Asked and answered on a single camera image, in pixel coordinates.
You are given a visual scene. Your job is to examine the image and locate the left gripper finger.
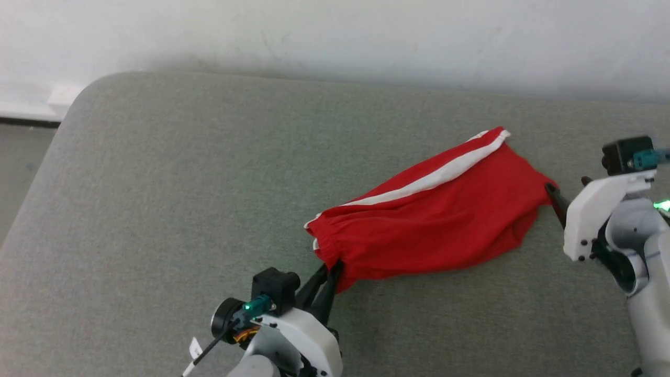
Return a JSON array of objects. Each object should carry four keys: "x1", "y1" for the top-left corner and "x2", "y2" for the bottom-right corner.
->
[
  {"x1": 312, "y1": 261, "x2": 345, "y2": 326},
  {"x1": 295, "y1": 264, "x2": 330, "y2": 310}
]

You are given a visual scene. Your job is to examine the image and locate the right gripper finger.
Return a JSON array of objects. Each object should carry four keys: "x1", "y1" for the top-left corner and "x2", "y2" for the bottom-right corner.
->
[{"x1": 544, "y1": 182, "x2": 572, "y2": 230}]

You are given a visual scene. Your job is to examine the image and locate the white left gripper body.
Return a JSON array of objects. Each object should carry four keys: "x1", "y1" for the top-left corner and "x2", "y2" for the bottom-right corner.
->
[{"x1": 259, "y1": 308, "x2": 344, "y2": 377}]

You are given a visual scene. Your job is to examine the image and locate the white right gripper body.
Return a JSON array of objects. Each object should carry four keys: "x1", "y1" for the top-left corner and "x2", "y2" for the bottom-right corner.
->
[{"x1": 563, "y1": 171, "x2": 657, "y2": 263}]

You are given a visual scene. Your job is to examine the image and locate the red shorts with white stripes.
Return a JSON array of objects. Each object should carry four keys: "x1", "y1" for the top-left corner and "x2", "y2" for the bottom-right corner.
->
[{"x1": 304, "y1": 126, "x2": 558, "y2": 294}]

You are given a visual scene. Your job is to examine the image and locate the dark baseboard strip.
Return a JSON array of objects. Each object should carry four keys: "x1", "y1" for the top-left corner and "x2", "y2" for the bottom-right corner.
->
[{"x1": 0, "y1": 116, "x2": 61, "y2": 129}]

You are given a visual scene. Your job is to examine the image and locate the right camera cable teal plug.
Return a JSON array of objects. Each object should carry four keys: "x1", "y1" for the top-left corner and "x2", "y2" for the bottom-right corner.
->
[{"x1": 632, "y1": 149, "x2": 670, "y2": 171}]

